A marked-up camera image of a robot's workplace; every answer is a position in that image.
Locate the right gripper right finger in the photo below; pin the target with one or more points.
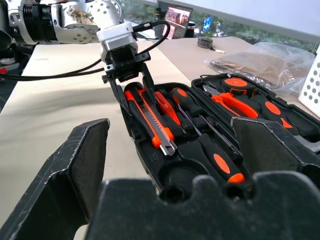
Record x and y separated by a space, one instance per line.
270 150

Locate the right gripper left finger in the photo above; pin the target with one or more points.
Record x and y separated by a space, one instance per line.
50 195

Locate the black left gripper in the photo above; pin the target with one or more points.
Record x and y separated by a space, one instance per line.
122 62

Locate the thin orange test pen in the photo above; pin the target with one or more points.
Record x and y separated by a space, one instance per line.
166 106

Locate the orange black utility knife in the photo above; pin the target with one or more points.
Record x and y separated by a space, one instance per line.
160 132

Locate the black plastic tool case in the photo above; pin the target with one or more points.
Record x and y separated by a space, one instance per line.
150 157

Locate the orange black tape measure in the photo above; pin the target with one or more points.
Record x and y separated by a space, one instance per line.
235 83

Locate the white perforated plastic basket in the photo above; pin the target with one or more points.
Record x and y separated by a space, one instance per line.
312 82

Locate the dark laptop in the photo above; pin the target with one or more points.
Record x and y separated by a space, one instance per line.
176 17

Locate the dark bottle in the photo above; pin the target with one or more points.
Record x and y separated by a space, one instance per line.
191 28

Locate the plastic bag brown sheets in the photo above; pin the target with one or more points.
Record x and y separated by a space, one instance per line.
262 65

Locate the round black retractable reel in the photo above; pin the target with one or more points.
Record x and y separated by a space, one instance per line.
205 42

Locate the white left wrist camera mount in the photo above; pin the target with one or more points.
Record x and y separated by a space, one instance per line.
115 32

